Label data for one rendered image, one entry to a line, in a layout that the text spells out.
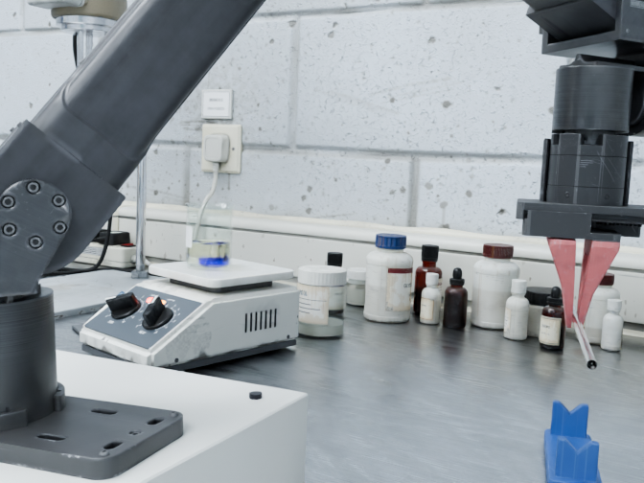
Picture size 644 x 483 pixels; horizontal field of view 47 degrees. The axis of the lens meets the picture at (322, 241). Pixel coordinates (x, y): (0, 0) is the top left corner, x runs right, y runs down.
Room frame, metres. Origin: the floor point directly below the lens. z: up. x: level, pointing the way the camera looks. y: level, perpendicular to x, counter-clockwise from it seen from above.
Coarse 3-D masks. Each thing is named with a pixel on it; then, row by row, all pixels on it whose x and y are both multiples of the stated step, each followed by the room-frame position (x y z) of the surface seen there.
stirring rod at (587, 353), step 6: (576, 312) 0.58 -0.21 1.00; (576, 318) 0.56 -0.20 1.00; (576, 324) 0.54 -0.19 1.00; (576, 330) 0.52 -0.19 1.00; (582, 330) 0.51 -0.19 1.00; (582, 336) 0.49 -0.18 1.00; (582, 342) 0.48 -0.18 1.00; (588, 342) 0.48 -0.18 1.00; (582, 348) 0.47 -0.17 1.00; (588, 348) 0.46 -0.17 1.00; (588, 354) 0.45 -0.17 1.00; (588, 360) 0.43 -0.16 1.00; (594, 360) 0.43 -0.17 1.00; (588, 366) 0.43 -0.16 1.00; (594, 366) 0.43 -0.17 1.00
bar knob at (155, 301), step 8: (152, 304) 0.70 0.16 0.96; (160, 304) 0.71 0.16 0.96; (144, 312) 0.69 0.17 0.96; (152, 312) 0.70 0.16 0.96; (160, 312) 0.71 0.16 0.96; (168, 312) 0.71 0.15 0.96; (144, 320) 0.71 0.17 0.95; (152, 320) 0.69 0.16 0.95; (160, 320) 0.70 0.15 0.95; (168, 320) 0.70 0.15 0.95; (144, 328) 0.70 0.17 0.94; (152, 328) 0.69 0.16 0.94
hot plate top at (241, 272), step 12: (156, 264) 0.80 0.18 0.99; (168, 264) 0.81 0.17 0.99; (180, 264) 0.81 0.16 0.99; (240, 264) 0.83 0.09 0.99; (252, 264) 0.83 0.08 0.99; (264, 264) 0.84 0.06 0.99; (168, 276) 0.77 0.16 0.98; (180, 276) 0.76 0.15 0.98; (192, 276) 0.74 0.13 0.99; (204, 276) 0.74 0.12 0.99; (216, 276) 0.74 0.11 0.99; (228, 276) 0.75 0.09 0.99; (240, 276) 0.75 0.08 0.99; (252, 276) 0.76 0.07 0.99; (264, 276) 0.77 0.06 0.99; (276, 276) 0.78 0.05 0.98; (288, 276) 0.80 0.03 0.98
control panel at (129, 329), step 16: (144, 288) 0.78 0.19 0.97; (144, 304) 0.75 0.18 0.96; (176, 304) 0.73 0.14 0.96; (192, 304) 0.72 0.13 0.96; (96, 320) 0.75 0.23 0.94; (112, 320) 0.74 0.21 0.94; (128, 320) 0.73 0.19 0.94; (176, 320) 0.70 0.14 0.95; (112, 336) 0.71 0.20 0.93; (128, 336) 0.70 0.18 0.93; (144, 336) 0.69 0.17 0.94; (160, 336) 0.68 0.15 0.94
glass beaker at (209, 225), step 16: (192, 208) 0.78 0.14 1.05; (208, 208) 0.77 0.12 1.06; (224, 208) 0.78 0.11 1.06; (192, 224) 0.78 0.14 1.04; (208, 224) 0.78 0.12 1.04; (224, 224) 0.78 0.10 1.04; (192, 240) 0.78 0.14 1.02; (208, 240) 0.78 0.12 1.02; (224, 240) 0.78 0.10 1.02; (192, 256) 0.78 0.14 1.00; (208, 256) 0.78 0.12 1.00; (224, 256) 0.78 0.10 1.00
